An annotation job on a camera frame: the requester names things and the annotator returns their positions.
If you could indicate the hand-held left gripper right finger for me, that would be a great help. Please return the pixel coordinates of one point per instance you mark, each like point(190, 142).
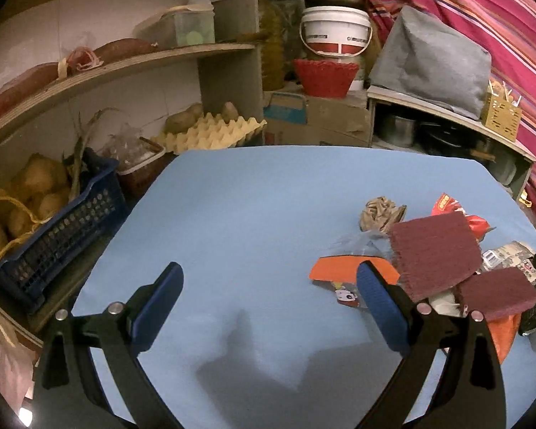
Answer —
point(379, 308)

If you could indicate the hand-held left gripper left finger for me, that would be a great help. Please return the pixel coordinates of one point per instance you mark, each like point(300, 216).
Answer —
point(158, 308)

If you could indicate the white grey printed wrapper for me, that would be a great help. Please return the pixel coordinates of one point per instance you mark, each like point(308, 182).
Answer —
point(509, 252)

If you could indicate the orange plastic wrapper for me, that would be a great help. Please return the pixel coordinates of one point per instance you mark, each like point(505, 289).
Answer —
point(504, 335)

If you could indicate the small maroon scouring pad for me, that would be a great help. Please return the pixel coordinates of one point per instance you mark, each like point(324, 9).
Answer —
point(496, 292)

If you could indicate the orange paper packet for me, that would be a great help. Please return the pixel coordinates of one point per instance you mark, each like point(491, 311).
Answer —
point(335, 268)

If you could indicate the white tissue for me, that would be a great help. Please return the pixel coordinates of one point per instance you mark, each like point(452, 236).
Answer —
point(442, 301)

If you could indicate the clear plastic bag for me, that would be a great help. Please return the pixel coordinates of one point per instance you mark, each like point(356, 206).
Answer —
point(362, 243)

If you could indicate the large maroon scouring pad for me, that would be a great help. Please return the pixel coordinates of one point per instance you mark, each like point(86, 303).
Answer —
point(433, 254)

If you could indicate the brown paper ball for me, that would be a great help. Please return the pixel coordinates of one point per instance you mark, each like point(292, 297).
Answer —
point(379, 214)

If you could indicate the red snack wrapper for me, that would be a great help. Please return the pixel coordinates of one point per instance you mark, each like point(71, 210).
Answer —
point(446, 205)

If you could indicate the dark blue plastic crate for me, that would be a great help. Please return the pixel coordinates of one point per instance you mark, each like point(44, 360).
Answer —
point(62, 241)

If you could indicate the light blue tablecloth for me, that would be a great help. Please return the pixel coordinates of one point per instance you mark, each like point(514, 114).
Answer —
point(250, 232)

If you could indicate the yellow bamboo box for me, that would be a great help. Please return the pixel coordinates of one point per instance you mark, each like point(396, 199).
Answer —
point(500, 114)

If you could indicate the clear plastic tub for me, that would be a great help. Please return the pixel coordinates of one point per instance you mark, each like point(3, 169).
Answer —
point(134, 152)

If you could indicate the black pan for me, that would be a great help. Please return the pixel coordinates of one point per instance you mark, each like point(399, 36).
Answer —
point(446, 136)

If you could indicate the dried plant stalk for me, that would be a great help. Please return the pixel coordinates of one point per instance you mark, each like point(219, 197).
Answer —
point(80, 152)

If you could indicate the yellow mesh bag of potatoes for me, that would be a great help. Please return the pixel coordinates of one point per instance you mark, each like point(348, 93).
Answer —
point(31, 187)

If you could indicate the small steel pot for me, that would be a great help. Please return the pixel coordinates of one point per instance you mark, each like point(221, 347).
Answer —
point(397, 129)

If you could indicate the yellow egg tray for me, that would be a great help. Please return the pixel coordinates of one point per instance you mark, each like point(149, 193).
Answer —
point(214, 134)

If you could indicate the brown potato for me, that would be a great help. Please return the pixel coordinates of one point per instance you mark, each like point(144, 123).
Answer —
point(183, 118)
point(229, 111)

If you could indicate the brown cardboard box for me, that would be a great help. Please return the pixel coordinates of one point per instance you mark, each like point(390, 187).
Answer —
point(321, 116)

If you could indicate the low wooden cabinet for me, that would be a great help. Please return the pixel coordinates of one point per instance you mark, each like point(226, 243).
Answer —
point(384, 94)

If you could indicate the grey cloth cover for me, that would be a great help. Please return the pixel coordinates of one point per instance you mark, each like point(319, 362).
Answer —
point(429, 62)

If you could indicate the red plastic basket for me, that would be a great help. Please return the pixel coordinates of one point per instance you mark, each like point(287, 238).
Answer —
point(326, 78)

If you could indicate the wooden shelf unit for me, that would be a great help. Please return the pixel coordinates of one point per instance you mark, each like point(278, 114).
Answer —
point(225, 76)

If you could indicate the pink striped cloth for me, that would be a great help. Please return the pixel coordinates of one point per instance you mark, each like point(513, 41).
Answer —
point(496, 9)

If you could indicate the pink plastic bag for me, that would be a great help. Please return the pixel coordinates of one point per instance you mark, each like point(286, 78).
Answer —
point(82, 60)

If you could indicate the reddish sweet potato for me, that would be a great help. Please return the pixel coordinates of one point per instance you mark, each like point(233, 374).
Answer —
point(125, 49)
point(27, 82)

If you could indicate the clear lidded plastic container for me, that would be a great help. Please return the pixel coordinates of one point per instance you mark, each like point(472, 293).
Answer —
point(192, 29)

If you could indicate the large cooking oil bottle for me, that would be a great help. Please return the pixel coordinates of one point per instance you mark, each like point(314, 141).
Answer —
point(272, 44)

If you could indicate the white plastic bucket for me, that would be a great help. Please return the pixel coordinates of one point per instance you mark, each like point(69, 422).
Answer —
point(335, 27)

